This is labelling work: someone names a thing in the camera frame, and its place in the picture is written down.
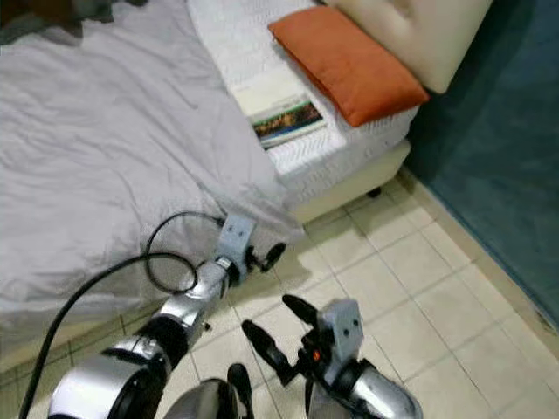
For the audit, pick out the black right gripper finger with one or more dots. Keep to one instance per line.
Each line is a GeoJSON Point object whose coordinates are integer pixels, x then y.
{"type": "Point", "coordinates": [304, 310]}
{"type": "Point", "coordinates": [269, 347]}

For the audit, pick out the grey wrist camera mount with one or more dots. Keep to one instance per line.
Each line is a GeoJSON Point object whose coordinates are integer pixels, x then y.
{"type": "Point", "coordinates": [237, 236]}
{"type": "Point", "coordinates": [345, 327]}

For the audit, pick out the brown pleated curtain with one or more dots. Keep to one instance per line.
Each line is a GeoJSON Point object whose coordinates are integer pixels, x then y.
{"type": "Point", "coordinates": [35, 9]}

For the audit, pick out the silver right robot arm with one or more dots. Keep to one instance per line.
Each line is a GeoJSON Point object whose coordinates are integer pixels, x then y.
{"type": "Point", "coordinates": [384, 397]}

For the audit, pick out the black bed caster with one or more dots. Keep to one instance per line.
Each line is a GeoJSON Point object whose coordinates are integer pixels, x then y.
{"type": "Point", "coordinates": [374, 190]}

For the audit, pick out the orange rectangular pillow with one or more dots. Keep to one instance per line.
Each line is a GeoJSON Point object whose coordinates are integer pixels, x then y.
{"type": "Point", "coordinates": [349, 63]}

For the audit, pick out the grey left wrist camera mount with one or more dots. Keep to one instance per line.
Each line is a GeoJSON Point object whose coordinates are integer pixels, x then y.
{"type": "Point", "coordinates": [237, 236]}

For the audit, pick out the cream padded headboard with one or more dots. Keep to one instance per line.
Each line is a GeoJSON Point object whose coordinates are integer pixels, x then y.
{"type": "Point", "coordinates": [419, 35]}

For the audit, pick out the thin picture book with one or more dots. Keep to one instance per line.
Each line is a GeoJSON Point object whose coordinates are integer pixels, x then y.
{"type": "Point", "coordinates": [284, 115]}

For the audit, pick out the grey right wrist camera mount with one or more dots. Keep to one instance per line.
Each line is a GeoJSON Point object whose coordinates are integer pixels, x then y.
{"type": "Point", "coordinates": [345, 327]}

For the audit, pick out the white quilted mattress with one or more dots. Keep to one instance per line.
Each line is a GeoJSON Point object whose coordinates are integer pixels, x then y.
{"type": "Point", "coordinates": [231, 39]}

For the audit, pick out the grey wrinkled bed sheet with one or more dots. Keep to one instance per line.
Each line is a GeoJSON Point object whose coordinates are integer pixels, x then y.
{"type": "Point", "coordinates": [113, 148]}

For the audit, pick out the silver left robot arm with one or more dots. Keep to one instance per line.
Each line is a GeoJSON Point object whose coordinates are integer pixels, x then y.
{"type": "Point", "coordinates": [105, 388]}

